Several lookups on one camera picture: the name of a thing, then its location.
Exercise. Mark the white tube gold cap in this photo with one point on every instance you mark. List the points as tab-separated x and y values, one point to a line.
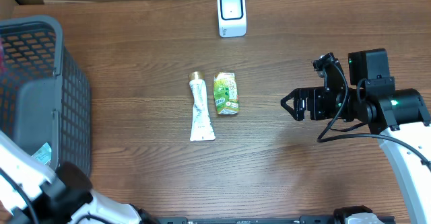
201	127

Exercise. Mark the green juice carton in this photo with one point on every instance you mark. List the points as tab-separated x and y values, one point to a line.
225	93

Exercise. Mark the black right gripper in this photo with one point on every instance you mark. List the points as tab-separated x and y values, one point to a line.
316	95

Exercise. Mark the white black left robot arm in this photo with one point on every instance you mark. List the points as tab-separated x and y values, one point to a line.
34	193

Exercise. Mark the white barcode scanner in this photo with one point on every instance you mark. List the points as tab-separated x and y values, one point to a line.
232	21

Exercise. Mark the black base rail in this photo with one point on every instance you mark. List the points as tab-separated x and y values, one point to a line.
318	219

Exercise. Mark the teal white snack packet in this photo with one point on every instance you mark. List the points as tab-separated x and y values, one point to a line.
44	154

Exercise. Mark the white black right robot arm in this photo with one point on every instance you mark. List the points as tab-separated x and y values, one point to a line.
366	104

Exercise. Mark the grey plastic shopping basket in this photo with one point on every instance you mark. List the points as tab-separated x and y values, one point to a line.
45	96

